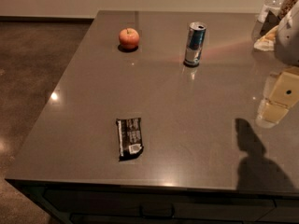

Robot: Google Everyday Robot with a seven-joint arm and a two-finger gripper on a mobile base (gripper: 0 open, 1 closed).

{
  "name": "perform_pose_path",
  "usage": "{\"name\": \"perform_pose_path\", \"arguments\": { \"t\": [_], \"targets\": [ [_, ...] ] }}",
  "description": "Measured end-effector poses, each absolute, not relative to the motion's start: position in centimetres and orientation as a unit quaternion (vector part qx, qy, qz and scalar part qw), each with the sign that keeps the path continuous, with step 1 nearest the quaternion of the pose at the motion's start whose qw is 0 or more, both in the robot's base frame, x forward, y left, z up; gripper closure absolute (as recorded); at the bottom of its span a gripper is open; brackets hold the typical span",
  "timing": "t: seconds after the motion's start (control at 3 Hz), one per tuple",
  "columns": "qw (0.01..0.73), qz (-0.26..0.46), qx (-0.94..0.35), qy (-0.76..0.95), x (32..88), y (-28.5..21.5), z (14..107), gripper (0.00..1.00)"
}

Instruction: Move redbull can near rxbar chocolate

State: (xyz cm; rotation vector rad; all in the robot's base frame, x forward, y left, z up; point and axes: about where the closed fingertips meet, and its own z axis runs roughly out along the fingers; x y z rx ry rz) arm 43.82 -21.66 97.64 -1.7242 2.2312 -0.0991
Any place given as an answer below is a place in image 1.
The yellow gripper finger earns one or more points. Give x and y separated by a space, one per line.
280 94

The silver blue redbull can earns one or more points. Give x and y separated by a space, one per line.
195 42

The black rxbar chocolate wrapper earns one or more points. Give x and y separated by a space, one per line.
130 138

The yellow snack bag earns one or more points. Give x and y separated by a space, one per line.
267 42

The dark box on counter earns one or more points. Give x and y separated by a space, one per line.
270 22

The clear plastic water bottle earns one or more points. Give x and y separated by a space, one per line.
269 6

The jar of nuts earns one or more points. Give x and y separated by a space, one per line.
286 7

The red apple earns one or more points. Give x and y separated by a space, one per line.
129 38

